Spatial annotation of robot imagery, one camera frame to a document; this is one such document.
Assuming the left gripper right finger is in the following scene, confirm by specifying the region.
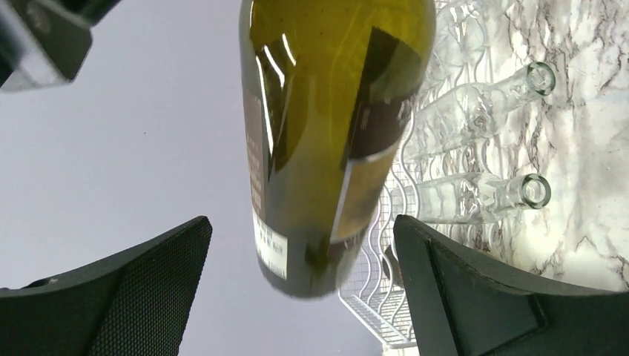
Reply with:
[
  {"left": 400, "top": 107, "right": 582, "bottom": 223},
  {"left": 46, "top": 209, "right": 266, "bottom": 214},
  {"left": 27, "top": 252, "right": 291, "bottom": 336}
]
[{"left": 393, "top": 215, "right": 628, "bottom": 355}]

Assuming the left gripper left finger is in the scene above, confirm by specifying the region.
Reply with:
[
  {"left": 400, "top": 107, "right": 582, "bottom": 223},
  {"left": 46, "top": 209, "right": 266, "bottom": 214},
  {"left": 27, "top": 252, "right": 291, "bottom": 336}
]
[{"left": 1, "top": 217, "right": 212, "bottom": 355}]

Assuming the clear glass bottle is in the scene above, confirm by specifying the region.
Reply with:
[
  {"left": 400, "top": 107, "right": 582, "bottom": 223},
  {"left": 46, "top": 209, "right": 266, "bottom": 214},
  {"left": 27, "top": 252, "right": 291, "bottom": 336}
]
[
  {"left": 403, "top": 62, "right": 556, "bottom": 162},
  {"left": 391, "top": 172, "right": 552, "bottom": 225}
]

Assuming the green wine bottle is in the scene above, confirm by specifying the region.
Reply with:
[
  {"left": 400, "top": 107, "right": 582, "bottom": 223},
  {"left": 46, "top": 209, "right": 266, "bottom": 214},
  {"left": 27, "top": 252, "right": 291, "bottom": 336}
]
[
  {"left": 381, "top": 245, "right": 404, "bottom": 289},
  {"left": 239, "top": 0, "right": 435, "bottom": 299}
]

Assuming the green wine bottle front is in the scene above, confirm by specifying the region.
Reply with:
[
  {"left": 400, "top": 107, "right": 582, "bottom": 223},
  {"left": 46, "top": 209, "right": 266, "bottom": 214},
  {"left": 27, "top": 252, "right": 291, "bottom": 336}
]
[{"left": 381, "top": 245, "right": 404, "bottom": 289}]

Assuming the white wire wine rack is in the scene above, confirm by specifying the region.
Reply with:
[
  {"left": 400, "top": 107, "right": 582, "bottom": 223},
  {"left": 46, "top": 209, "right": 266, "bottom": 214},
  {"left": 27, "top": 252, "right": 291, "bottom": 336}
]
[{"left": 338, "top": 1, "right": 497, "bottom": 355}]

